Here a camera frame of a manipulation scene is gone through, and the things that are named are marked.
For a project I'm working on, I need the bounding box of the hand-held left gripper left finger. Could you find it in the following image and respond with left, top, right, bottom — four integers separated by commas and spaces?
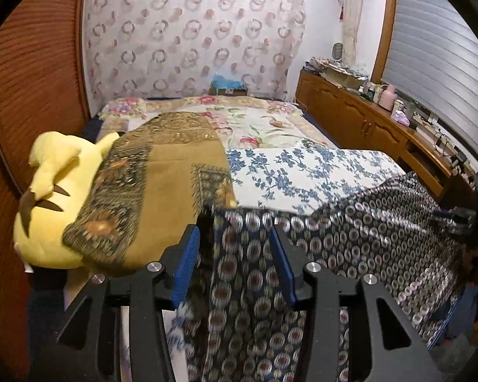
36, 225, 201, 382

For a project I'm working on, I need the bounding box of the white blue-flowered cloth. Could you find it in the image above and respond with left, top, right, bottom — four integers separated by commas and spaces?
225, 139, 407, 216

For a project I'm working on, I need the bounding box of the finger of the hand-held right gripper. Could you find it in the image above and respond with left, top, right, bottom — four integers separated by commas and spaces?
436, 207, 476, 235

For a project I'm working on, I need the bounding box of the blue bundle behind bed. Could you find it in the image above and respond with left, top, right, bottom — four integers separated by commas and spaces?
210, 72, 248, 96

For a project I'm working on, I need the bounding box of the yellow plush toy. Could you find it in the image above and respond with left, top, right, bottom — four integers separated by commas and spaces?
14, 131, 122, 273

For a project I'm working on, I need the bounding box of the brown louvred wardrobe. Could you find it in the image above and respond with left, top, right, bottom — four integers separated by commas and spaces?
0, 0, 92, 367

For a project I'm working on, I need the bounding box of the wooden sideboard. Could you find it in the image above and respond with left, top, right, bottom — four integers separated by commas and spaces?
295, 69, 478, 208

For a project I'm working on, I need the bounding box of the dark blue mattress sheet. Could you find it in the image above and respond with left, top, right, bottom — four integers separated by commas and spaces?
26, 274, 88, 327

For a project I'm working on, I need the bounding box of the pink bottle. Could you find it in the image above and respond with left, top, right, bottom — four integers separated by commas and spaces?
378, 85, 396, 111

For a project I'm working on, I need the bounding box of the navy circle-patterned satin shirt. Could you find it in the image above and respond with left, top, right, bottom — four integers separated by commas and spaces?
165, 171, 478, 382

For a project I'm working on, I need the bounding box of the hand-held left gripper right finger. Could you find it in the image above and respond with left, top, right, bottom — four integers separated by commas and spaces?
269, 226, 433, 382

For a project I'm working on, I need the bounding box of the sheer ring-patterned curtain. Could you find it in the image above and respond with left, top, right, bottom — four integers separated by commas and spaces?
82, 0, 307, 102

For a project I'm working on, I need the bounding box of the cardboard box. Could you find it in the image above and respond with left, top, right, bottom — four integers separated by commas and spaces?
322, 66, 369, 88

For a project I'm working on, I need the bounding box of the brown patterned cloth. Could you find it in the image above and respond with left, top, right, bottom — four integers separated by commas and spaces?
62, 111, 240, 267

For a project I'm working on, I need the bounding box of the floral bedspread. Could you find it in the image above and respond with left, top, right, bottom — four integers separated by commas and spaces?
98, 95, 339, 150

